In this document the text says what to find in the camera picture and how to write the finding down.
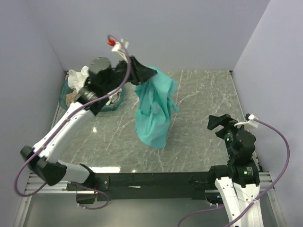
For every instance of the beige t shirt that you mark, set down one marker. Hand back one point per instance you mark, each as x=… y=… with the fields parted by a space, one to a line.
x=69 y=98

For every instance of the aluminium frame rail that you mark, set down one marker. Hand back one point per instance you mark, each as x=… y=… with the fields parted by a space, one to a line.
x=34 y=182

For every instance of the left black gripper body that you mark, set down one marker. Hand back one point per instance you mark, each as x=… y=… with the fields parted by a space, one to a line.
x=119 y=74

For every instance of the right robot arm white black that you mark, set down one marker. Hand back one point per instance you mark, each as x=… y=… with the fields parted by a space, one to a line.
x=238 y=182

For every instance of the teal t shirt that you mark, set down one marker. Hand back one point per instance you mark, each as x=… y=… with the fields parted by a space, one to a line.
x=152 y=118

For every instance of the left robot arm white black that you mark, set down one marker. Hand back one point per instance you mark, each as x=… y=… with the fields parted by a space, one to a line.
x=44 y=157

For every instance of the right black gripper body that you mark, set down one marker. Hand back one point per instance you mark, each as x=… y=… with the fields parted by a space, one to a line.
x=229 y=128

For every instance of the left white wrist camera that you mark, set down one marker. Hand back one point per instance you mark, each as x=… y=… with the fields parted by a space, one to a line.
x=119 y=46

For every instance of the white t shirt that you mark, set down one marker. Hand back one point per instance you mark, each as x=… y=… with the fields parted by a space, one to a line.
x=76 y=79

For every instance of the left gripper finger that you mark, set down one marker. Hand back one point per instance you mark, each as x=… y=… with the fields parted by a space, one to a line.
x=136 y=66
x=137 y=78

